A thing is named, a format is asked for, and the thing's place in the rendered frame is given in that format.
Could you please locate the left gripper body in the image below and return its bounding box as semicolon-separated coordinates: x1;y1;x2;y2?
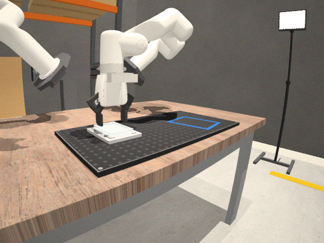
95;73;128;107

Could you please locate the black perforated breadboard plate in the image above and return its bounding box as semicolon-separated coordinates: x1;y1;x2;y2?
54;110;239;178

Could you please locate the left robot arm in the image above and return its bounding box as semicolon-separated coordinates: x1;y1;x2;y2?
100;8;193;83

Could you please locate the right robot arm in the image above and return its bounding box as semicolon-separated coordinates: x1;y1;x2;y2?
0;0;60;79

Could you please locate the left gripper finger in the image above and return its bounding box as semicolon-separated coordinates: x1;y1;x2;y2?
87;92;104;127
120;93;134;122

